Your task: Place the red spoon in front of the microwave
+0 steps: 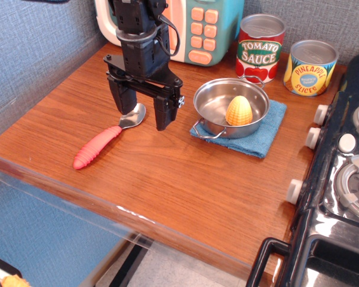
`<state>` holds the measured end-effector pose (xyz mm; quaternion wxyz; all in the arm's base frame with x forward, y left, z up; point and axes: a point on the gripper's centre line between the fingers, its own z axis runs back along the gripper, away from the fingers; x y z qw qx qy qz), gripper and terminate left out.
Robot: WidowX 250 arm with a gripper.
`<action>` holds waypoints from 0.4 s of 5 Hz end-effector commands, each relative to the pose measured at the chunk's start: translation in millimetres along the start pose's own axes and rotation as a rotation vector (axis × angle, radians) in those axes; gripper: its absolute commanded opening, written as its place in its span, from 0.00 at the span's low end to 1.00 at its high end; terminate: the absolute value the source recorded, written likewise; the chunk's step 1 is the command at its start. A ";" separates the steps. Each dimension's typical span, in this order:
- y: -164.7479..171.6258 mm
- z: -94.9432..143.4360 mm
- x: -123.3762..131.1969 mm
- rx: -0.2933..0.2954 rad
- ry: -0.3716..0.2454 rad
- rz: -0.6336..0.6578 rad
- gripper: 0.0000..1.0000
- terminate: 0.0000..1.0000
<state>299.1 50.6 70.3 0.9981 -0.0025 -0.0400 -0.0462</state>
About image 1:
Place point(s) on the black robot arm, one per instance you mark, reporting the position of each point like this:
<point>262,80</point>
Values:
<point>139,16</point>

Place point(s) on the small steel pot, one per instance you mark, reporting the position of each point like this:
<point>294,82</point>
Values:
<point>211,102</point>

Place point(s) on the white round stove button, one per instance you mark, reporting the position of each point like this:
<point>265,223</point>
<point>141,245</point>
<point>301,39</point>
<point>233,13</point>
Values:
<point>347,143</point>

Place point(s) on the black oven door handle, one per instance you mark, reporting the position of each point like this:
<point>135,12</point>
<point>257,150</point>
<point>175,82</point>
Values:
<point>268,247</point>

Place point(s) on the yellow toy corn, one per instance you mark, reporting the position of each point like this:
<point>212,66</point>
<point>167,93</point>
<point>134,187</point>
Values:
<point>239,112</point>

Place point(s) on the teal toy microwave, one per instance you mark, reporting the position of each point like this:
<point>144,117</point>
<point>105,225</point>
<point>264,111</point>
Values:
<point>203,30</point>

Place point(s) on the tomato sauce can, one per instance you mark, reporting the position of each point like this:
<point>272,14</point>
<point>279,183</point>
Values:
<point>259,48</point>

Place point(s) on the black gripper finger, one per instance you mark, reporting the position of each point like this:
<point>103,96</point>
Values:
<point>124,97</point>
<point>165,112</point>

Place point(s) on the red handled metal spoon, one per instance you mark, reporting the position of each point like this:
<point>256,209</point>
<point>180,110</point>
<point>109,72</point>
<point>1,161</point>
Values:
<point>94,147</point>

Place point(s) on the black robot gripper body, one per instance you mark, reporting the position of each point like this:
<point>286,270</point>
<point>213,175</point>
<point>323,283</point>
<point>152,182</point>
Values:
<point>144,63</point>

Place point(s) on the white stove knob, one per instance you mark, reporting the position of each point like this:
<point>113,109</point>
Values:
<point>294,190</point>
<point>312,137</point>
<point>320,114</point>

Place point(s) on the pineapple slices can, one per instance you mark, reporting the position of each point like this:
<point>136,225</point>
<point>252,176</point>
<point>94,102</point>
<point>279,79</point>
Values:
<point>310,67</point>

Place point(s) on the yellow fuzzy toy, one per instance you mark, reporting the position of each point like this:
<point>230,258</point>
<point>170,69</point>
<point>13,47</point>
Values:
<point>14,281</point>

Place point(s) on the blue folded cloth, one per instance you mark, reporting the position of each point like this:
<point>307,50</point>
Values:
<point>258,143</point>

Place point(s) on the black toy stove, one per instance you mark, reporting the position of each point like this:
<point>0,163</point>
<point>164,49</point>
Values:
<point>325,235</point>

